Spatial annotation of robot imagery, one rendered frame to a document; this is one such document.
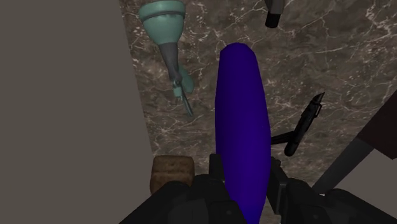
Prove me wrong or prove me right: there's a dark red furniture piece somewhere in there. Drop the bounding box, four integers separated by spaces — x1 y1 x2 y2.
311 90 397 195

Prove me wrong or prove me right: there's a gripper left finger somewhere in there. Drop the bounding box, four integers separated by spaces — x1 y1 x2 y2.
119 153 247 224

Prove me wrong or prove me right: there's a teal hand blender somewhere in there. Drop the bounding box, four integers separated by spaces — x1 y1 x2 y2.
138 0 195 117

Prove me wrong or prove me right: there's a blue elongated rounded object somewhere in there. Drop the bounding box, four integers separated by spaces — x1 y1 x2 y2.
214 42 272 224

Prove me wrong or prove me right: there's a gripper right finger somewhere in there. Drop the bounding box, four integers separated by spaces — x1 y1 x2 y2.
267 157 397 224

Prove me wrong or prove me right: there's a brown cork-like block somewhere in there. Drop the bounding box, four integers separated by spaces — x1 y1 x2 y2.
150 155 195 195

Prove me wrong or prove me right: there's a black pen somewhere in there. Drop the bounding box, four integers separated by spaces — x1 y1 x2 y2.
270 92 326 157

